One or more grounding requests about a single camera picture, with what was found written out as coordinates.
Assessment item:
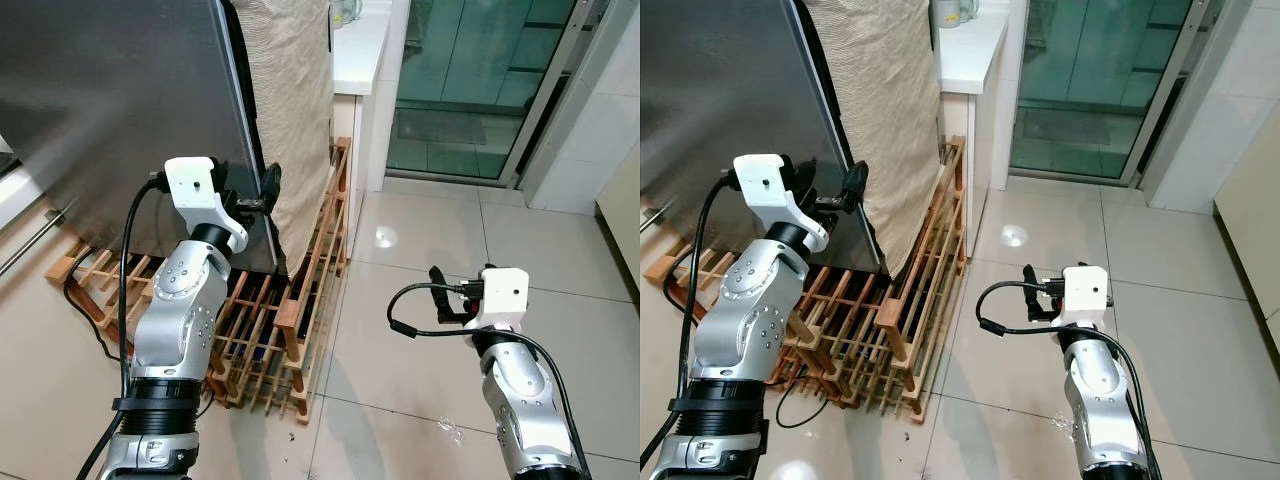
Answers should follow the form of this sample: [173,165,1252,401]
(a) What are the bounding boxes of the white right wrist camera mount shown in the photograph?
[1059,264,1115,332]
[464,265,530,332]

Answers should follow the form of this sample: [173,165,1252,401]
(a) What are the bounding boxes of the beige patterned cloth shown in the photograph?
[800,0,947,279]
[222,0,337,268]

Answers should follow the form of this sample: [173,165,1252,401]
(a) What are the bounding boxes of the narrow white counter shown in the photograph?
[933,0,1012,196]
[329,0,394,193]

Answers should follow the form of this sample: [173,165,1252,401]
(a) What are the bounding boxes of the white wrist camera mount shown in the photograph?
[1059,264,1115,332]
[163,156,250,253]
[464,265,530,332]
[732,153,832,253]

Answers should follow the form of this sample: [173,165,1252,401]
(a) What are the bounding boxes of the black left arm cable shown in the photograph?
[75,173,167,480]
[640,173,741,473]

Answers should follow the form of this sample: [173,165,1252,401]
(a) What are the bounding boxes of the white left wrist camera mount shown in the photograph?
[163,156,250,253]
[732,153,832,253]

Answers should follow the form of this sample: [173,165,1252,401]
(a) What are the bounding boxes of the wooden slatted rack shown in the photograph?
[45,136,354,423]
[644,134,970,423]

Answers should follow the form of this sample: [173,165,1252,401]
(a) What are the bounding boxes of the plain beige cabinet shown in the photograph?
[1211,128,1280,353]
[595,138,641,263]

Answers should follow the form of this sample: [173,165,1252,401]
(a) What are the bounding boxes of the glass sliding door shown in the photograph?
[384,0,603,188]
[1007,0,1228,188]

